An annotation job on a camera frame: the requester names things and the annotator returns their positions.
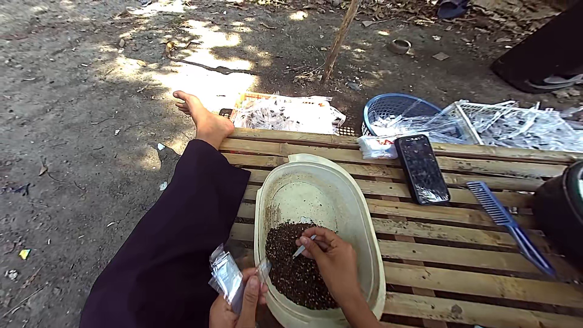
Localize black smartphone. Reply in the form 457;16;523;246
394;134;451;206

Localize heap of transparent plastic strips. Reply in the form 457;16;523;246
370;101;472;145

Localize cream oval plastic basin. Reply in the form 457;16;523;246
254;153;387;328

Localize white plastic crate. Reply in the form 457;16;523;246
443;100;583;152

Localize single transparent plastic sachet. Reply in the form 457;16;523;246
256;257;272;285

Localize wooden stick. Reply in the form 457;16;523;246
321;0;362;84

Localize round clay ring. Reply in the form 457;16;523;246
388;39;412;55

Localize pile of dark brown granules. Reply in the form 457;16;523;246
265;220;340;311

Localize stack of clear plastic bags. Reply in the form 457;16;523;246
209;244;244;315

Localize dark sandal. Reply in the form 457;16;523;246
437;0;470;20

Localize person's right forearm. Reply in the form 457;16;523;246
339;292;383;328

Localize black round pot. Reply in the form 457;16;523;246
532;160;583;269

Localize person's left hand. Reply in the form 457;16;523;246
209;267;269;328

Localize blue plastic basket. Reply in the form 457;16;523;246
362;93;466;143

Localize small white scoop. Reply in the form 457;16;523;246
292;234;317;259

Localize orange plastic crate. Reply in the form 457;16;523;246
231;91;357;137

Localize pile of white plastic packets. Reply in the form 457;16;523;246
233;94;347;135

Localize blue plastic comb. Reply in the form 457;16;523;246
466;181;557;278

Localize bamboo slat bench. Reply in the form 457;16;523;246
219;128;583;328

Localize pile of clear plastic packets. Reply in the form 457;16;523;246
455;100;583;152

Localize person's right hand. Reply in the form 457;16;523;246
296;227;360;307

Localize rolled plastic bags, red print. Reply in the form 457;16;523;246
357;135;403;160

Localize person's legs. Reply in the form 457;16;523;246
79;90;251;328

